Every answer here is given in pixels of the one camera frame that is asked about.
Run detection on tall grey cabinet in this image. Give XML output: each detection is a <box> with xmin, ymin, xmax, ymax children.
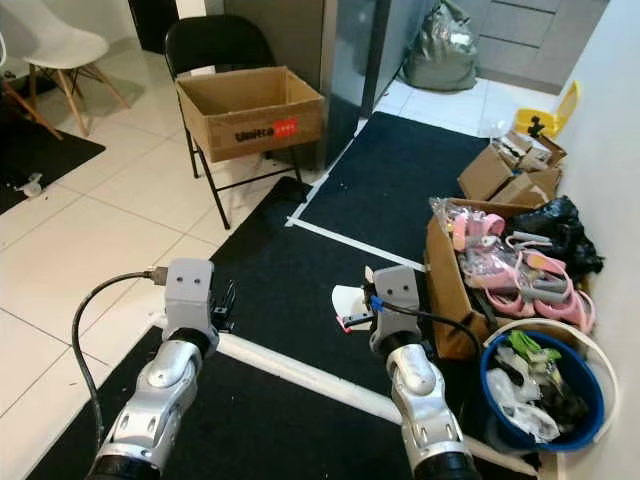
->
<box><xmin>225</xmin><ymin>0</ymin><xmax>396</xmax><ymax>166</ymax></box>

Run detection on pink items in clear bag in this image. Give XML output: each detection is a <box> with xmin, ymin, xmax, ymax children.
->
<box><xmin>430</xmin><ymin>198</ymin><xmax>506</xmax><ymax>256</ymax></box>

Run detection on small white floor litter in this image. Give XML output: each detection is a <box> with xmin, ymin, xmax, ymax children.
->
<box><xmin>15</xmin><ymin>172</ymin><xmax>46</xmax><ymax>198</ymax></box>

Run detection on pink grey slippers bundle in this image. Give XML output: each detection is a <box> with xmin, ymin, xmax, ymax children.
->
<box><xmin>465</xmin><ymin>235</ymin><xmax>596</xmax><ymax>336</ymax></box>

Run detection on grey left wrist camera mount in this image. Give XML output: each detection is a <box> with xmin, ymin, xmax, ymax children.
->
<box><xmin>165</xmin><ymin>258</ymin><xmax>217</xmax><ymax>336</ymax></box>

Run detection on grey drawer unit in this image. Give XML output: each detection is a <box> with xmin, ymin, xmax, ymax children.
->
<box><xmin>475</xmin><ymin>0</ymin><xmax>611</xmax><ymax>96</ymax></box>

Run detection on black plastic bag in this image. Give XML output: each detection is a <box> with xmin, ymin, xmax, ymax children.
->
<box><xmin>510</xmin><ymin>195</ymin><xmax>606</xmax><ymax>281</ymax></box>

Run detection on small open cardboard box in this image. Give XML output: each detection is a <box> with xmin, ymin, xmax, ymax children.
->
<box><xmin>457</xmin><ymin>132</ymin><xmax>566</xmax><ymax>208</ymax></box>

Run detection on black mat with white tape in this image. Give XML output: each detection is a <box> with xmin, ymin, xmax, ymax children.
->
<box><xmin>25</xmin><ymin>110</ymin><xmax>561</xmax><ymax>480</ymax></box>

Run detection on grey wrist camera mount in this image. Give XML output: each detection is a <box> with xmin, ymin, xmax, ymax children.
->
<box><xmin>370</xmin><ymin>265</ymin><xmax>421</xmax><ymax>341</ymax></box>
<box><xmin>165</xmin><ymin>258</ymin><xmax>217</xmax><ymax>336</ymax></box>

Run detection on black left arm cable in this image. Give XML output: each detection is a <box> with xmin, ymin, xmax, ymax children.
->
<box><xmin>72</xmin><ymin>268</ymin><xmax>171</xmax><ymax>446</ymax></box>

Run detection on cardboard box with red print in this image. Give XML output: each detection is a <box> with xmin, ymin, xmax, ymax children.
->
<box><xmin>176</xmin><ymin>66</ymin><xmax>326</xmax><ymax>164</ymax></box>

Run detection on grey green garbage bag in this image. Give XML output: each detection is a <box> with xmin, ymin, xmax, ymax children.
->
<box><xmin>403</xmin><ymin>0</ymin><xmax>479</xmax><ymax>93</ymax></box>

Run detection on large open cardboard box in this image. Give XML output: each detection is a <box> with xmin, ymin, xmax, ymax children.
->
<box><xmin>425</xmin><ymin>198</ymin><xmax>601</xmax><ymax>361</ymax></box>

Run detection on white plastic trash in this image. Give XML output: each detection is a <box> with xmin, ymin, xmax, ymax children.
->
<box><xmin>488</xmin><ymin>365</ymin><xmax>551</xmax><ymax>441</ymax></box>

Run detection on small dark rug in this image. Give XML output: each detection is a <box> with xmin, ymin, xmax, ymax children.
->
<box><xmin>0</xmin><ymin>110</ymin><xmax>107</xmax><ymax>213</ymax></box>

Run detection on blue white round rubbish bin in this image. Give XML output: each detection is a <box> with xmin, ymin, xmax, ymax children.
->
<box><xmin>480</xmin><ymin>320</ymin><xmax>619</xmax><ymax>453</ymax></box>

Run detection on black folding chair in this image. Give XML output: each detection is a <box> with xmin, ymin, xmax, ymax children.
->
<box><xmin>165</xmin><ymin>14</ymin><xmax>326</xmax><ymax>231</ymax></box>

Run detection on green trash piece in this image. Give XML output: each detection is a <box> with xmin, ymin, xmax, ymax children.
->
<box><xmin>508</xmin><ymin>330</ymin><xmax>546</xmax><ymax>363</ymax></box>

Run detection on white chair wooden legs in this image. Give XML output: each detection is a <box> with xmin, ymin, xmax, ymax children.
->
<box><xmin>15</xmin><ymin>0</ymin><xmax>131</xmax><ymax>138</ymax></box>

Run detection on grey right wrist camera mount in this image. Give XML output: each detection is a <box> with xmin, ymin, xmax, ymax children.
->
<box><xmin>370</xmin><ymin>265</ymin><xmax>421</xmax><ymax>341</ymax></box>

